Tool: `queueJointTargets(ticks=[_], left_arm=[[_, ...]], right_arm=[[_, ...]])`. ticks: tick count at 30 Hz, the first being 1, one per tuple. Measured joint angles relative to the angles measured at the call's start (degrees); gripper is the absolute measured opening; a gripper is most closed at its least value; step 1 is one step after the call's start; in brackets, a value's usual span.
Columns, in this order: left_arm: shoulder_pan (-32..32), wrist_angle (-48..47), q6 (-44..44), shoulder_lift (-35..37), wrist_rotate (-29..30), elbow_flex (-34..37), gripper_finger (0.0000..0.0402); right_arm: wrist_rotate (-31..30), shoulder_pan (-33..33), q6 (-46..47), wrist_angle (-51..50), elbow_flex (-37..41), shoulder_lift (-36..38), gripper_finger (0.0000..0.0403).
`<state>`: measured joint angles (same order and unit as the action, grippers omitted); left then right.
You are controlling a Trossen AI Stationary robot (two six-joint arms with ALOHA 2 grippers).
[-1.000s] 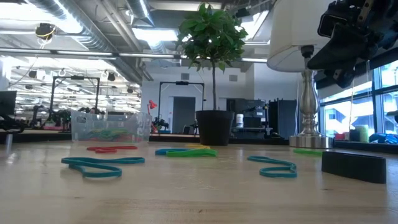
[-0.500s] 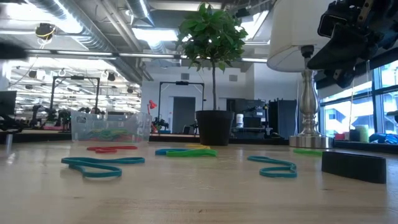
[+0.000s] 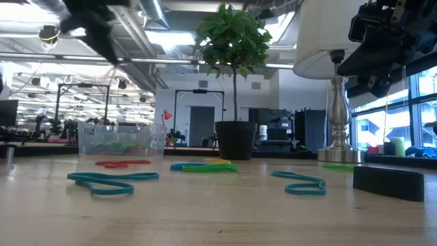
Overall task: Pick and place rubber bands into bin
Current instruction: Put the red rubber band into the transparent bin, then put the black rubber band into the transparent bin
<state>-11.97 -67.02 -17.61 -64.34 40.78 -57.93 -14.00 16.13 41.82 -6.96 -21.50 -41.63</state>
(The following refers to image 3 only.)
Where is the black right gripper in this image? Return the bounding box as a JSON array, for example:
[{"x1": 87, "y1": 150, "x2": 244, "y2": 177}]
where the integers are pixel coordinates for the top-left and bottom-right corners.
[{"x1": 337, "y1": 30, "x2": 429, "y2": 99}]

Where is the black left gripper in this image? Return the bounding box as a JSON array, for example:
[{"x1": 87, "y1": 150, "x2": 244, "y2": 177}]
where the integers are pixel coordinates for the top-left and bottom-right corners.
[{"x1": 60, "y1": 0, "x2": 120, "y2": 65}]

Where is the green rubber band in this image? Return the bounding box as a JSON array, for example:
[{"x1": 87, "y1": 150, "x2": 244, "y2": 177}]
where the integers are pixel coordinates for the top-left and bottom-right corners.
[
  {"x1": 321, "y1": 163, "x2": 355, "y2": 172},
  {"x1": 181, "y1": 162, "x2": 239, "y2": 173}
]

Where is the red rubber band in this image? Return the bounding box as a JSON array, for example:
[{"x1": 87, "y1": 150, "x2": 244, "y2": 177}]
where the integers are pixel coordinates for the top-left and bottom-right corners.
[{"x1": 94, "y1": 159, "x2": 152, "y2": 169}]

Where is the black wide rubber band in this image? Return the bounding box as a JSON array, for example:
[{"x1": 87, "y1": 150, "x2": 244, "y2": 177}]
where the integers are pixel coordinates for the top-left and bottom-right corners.
[{"x1": 352, "y1": 165, "x2": 425, "y2": 203}]

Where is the blue rubber band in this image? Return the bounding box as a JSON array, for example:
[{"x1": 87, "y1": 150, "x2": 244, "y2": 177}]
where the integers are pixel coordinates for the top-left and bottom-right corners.
[
  {"x1": 66, "y1": 172, "x2": 160, "y2": 197},
  {"x1": 170, "y1": 162, "x2": 206, "y2": 172},
  {"x1": 271, "y1": 170, "x2": 327, "y2": 197}
]

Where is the yellow rubber band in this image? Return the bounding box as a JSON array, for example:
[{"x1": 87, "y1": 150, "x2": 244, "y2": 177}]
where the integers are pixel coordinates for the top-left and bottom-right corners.
[{"x1": 203, "y1": 157, "x2": 232, "y2": 165}]

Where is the clear plastic bin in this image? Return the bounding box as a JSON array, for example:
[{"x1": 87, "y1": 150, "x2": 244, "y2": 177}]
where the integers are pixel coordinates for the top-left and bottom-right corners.
[{"x1": 77, "y1": 121, "x2": 168, "y2": 157}]

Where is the yellow black ceiling reel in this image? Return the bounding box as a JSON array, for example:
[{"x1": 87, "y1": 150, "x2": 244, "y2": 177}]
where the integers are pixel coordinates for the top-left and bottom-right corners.
[{"x1": 37, "y1": 24, "x2": 63, "y2": 44}]

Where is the white shade table lamp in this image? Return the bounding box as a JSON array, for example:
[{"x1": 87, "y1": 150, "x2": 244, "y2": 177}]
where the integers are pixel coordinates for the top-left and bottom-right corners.
[{"x1": 292, "y1": 0, "x2": 368, "y2": 164}]

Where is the green cylinder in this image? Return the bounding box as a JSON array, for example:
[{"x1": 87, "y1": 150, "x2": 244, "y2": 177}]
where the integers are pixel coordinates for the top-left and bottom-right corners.
[{"x1": 390, "y1": 137, "x2": 406, "y2": 157}]

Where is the red desk lamp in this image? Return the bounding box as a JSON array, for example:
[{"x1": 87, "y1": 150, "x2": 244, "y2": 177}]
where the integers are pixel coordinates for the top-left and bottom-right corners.
[{"x1": 160, "y1": 109, "x2": 174, "y2": 147}]

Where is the black cabinet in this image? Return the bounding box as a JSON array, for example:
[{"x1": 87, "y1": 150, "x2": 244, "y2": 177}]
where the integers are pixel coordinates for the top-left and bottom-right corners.
[{"x1": 294, "y1": 108, "x2": 329, "y2": 152}]

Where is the blue cloth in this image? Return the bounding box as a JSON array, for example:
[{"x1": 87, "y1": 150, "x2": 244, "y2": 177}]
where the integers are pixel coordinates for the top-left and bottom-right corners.
[{"x1": 405, "y1": 146, "x2": 437, "y2": 159}]

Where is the black monitor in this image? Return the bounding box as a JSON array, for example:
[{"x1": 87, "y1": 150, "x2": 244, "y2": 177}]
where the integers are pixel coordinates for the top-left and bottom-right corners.
[{"x1": 0, "y1": 99, "x2": 19, "y2": 128}]

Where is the grey door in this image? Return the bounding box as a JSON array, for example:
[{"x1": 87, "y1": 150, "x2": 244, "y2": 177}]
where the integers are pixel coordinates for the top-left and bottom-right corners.
[{"x1": 188, "y1": 105, "x2": 216, "y2": 148}]

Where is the green potted plant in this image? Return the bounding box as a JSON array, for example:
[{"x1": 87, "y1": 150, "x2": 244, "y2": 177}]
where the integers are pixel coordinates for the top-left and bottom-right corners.
[{"x1": 193, "y1": 1, "x2": 274, "y2": 161}]

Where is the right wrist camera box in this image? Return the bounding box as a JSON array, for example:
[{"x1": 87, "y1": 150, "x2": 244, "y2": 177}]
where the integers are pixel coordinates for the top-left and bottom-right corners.
[{"x1": 347, "y1": 0, "x2": 416, "y2": 46}]

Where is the black background gantry frame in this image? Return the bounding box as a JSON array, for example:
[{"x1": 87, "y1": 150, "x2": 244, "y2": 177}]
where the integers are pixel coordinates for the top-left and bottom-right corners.
[
  {"x1": 53, "y1": 83, "x2": 111, "y2": 126},
  {"x1": 173, "y1": 88, "x2": 226, "y2": 121}
]

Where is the silver ceiling duct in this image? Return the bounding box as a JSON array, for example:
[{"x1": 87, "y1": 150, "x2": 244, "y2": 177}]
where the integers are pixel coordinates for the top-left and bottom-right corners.
[{"x1": 139, "y1": 0, "x2": 171, "y2": 31}]

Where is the grey metal post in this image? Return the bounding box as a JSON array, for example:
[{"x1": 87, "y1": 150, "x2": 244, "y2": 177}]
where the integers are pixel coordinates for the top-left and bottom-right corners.
[{"x1": 5, "y1": 144, "x2": 16, "y2": 171}]

